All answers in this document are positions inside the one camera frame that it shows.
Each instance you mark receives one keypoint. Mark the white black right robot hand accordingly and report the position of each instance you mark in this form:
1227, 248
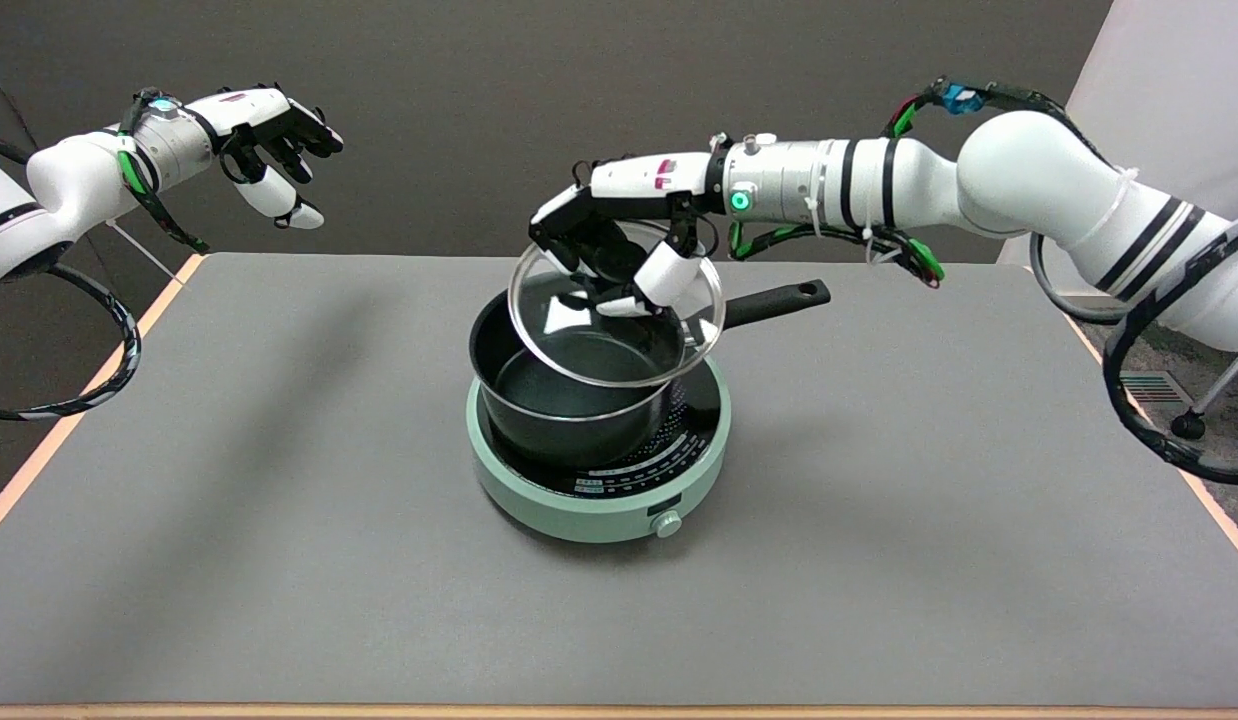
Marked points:
639, 178

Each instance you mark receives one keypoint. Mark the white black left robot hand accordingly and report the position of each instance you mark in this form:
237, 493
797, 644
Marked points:
249, 105

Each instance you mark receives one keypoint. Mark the glass pot lid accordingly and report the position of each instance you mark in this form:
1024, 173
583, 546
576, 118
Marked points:
579, 350

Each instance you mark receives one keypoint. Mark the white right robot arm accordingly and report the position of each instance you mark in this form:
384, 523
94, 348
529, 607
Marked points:
1019, 175

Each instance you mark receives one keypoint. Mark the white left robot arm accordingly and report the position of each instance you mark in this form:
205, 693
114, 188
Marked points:
69, 185

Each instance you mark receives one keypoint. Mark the green round induction cooker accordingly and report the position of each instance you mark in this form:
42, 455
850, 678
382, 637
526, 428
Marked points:
539, 495

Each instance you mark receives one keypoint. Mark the floor vent grille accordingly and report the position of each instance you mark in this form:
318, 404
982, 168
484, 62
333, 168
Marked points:
1157, 388

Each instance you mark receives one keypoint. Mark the grey chair leg with caster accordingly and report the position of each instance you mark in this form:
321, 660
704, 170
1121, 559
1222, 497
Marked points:
1189, 425

